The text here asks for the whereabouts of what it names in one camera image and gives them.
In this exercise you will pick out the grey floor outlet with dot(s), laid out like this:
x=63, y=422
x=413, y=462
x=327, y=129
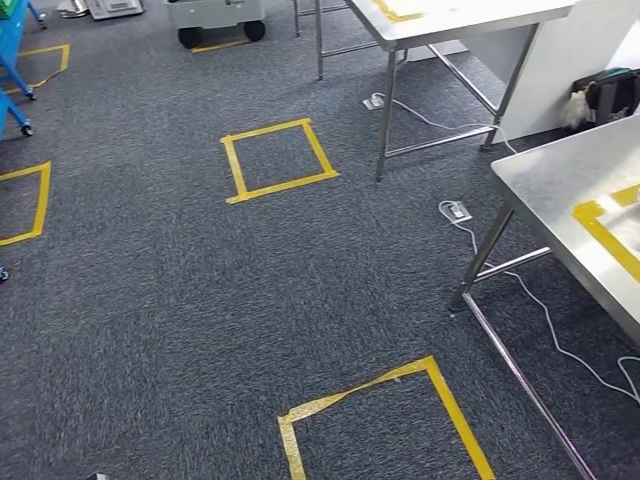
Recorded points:
x=457, y=211

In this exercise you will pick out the yellow floor tape strip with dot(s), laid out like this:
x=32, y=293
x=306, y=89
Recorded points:
x=220, y=46

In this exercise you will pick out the white power strip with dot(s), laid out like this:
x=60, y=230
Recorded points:
x=373, y=102

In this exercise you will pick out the steel table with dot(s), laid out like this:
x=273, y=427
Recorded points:
x=450, y=20

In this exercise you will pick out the white wheeled cart robot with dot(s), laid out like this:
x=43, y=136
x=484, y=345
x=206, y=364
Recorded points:
x=215, y=10

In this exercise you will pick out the white partition panel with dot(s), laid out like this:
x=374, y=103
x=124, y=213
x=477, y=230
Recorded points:
x=560, y=66

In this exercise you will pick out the steel workbench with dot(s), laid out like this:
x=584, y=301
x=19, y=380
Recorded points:
x=550, y=179

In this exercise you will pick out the white flat device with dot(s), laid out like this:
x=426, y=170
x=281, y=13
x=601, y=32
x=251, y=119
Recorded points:
x=115, y=8

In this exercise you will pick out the black bag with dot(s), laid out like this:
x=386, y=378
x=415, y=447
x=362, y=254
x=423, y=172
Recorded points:
x=610, y=96

